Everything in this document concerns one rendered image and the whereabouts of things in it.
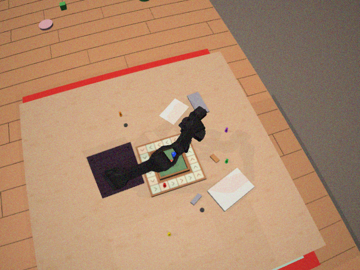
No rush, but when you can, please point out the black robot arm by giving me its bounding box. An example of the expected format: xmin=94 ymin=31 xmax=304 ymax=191
xmin=103 ymin=106 xmax=207 ymax=190

